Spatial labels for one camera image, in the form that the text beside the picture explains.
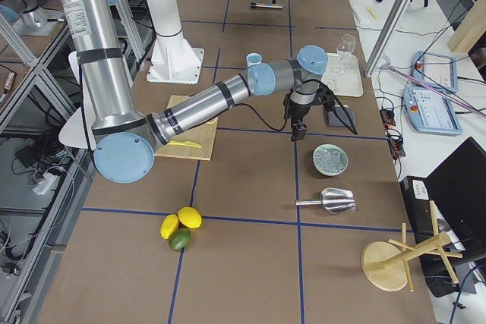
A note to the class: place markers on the steel muddler black tip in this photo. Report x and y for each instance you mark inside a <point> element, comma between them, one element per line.
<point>266,6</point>

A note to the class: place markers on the light blue cup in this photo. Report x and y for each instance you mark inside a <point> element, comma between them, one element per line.
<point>253,59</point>

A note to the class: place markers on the whole yellow lemon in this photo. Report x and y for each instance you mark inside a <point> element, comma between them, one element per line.
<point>190,217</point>

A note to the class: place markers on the wooden cup tree stand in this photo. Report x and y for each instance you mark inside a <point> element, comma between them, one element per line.
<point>386,263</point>

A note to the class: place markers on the grey folded cloth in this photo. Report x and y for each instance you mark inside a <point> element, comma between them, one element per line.
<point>339,117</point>

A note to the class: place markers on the cream bear tray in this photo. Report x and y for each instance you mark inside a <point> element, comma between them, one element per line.
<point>349,82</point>

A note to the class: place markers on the green bowl of ice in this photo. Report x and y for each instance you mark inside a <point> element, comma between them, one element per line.
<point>330,160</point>

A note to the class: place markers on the clear wine glass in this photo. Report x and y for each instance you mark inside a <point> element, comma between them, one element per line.
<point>344,49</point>

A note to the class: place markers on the wooden cutting board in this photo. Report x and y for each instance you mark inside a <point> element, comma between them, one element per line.
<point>204,135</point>

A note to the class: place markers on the metal ice scoop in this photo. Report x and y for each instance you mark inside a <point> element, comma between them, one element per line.
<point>332,200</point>

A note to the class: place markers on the yellow plastic knife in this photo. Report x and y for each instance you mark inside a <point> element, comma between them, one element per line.
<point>186,143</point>

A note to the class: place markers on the near teach pendant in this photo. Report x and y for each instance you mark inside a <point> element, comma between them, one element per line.
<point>430,113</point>

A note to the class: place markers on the teach pendant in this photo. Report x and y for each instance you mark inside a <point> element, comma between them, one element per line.
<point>430,113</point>
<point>438,71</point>

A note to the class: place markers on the far teach pendant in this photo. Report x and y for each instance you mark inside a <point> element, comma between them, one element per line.
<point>438,71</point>

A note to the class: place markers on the green lime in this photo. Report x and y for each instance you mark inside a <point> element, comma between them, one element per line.
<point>180,239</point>

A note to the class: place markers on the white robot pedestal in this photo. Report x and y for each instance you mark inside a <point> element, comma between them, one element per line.
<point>173,59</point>

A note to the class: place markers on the aluminium frame post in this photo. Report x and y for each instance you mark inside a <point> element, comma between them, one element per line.
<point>386,33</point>

